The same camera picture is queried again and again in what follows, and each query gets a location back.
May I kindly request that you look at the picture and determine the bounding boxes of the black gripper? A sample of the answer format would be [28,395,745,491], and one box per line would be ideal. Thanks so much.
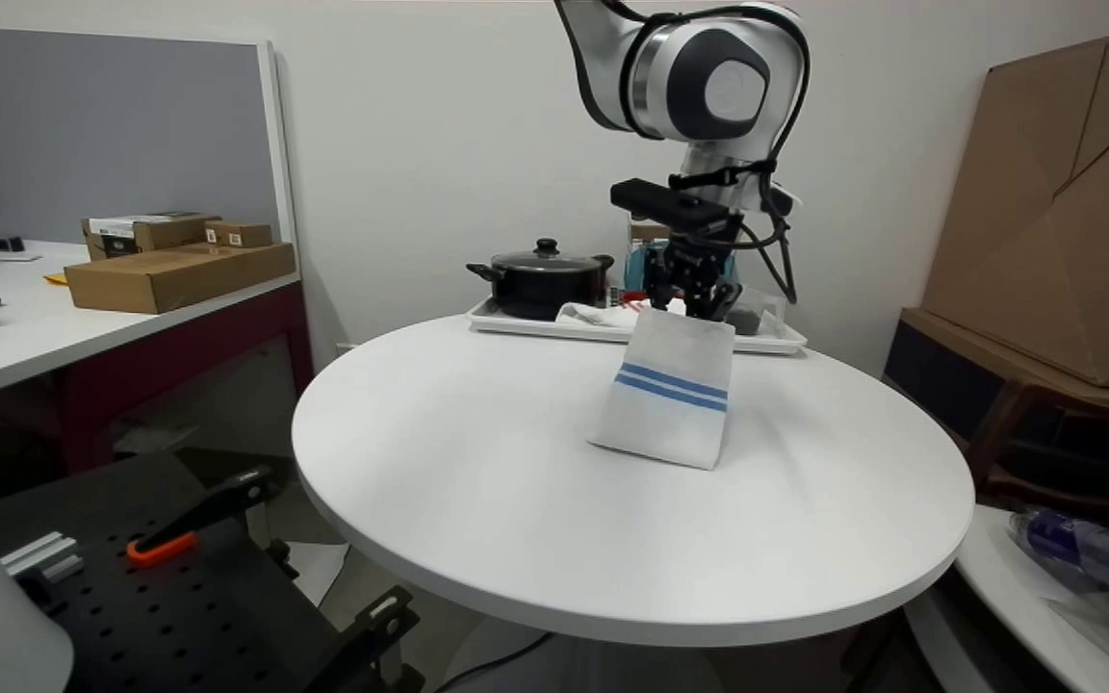
[645,225,745,324]

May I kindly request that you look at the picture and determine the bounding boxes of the white cloth with blue stripes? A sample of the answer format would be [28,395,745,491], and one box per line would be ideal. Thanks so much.
[586,304,740,474]

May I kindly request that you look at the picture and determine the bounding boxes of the colourful printed cardboard box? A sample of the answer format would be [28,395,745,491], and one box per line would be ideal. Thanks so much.
[618,218,745,314]

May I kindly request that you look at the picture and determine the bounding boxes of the white rectangular tray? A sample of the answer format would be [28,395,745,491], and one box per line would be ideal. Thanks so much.
[467,296,813,356]

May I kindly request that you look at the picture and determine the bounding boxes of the black cooking pot with lid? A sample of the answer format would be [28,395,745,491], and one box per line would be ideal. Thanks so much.
[460,236,616,324]

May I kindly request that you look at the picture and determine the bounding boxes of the large brown cardboard box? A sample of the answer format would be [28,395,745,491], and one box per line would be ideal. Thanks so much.
[917,19,1109,393]

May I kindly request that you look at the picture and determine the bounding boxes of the small closed cardboard box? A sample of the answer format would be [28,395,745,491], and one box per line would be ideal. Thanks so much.
[199,218,276,250]

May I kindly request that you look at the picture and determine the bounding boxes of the white round side table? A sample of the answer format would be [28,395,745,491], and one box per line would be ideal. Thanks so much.
[956,504,1109,693]

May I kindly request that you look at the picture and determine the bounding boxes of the clear plastic bag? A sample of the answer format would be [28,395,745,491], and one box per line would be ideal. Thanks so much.
[1014,495,1109,645]

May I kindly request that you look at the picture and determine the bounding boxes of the flat brown cardboard box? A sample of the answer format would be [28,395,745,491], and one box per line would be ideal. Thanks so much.
[63,237,301,314]

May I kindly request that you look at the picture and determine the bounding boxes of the open small cardboard box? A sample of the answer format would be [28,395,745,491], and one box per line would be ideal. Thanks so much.
[80,211,217,266]

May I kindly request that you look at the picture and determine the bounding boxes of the black perforated board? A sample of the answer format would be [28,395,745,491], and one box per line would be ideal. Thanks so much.
[0,447,424,693]

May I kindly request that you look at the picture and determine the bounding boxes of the grey partition panel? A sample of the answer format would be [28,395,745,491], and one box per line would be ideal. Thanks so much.
[0,21,301,247]

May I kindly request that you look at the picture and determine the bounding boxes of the white desk with red front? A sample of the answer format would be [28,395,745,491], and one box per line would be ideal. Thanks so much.
[0,236,314,478]

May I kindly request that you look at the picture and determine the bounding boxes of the silver aluminium profile pieces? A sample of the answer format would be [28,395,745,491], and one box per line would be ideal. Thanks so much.
[0,528,83,586]

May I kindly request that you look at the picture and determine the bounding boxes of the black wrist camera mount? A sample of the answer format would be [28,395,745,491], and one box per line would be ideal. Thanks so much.
[607,174,745,243]

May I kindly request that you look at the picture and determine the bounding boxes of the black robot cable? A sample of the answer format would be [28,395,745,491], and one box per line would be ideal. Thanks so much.
[740,157,804,307]

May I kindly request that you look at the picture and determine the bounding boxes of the black floor cable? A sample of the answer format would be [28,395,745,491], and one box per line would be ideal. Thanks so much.
[431,628,558,693]

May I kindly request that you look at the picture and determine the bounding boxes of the black clamp with orange handle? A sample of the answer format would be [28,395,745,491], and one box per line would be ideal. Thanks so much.
[122,460,290,573]

